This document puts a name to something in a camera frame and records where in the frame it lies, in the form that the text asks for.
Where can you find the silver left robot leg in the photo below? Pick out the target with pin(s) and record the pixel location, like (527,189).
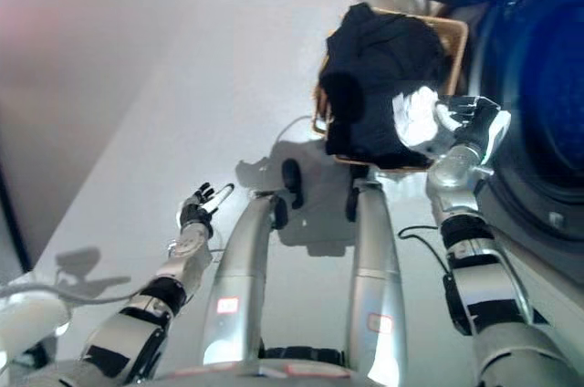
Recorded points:
(237,277)

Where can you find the black clothes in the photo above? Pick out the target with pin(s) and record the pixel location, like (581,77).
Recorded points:
(378,86)

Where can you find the black right robot foot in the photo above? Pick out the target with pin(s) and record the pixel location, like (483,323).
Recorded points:
(352,204)

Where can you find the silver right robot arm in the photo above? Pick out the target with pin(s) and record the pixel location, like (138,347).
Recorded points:
(483,296)

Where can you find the grey washing machine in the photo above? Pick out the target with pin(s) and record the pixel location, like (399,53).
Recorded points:
(538,131)

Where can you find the white padded tube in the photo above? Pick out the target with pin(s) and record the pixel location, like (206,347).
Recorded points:
(27,323)

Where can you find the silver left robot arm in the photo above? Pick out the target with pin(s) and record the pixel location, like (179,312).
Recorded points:
(137,327)

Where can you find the white cloth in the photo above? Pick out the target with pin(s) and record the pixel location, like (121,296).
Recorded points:
(420,118)

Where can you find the black robot foot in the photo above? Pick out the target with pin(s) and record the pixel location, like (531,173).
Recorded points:
(292,177)
(352,204)

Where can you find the silver robot leg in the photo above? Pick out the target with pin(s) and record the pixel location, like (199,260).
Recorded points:
(376,268)
(237,277)

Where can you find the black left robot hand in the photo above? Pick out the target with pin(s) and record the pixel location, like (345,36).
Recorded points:
(196,213)

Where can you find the black left robot foot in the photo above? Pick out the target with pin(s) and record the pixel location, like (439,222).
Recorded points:
(292,177)

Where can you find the brown wicker laundry basket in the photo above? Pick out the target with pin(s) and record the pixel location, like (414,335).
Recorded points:
(456,49)

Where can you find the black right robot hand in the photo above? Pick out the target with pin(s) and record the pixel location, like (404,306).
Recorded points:
(486,122)

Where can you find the silver right robot leg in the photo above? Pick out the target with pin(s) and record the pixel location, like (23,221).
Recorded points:
(376,268)

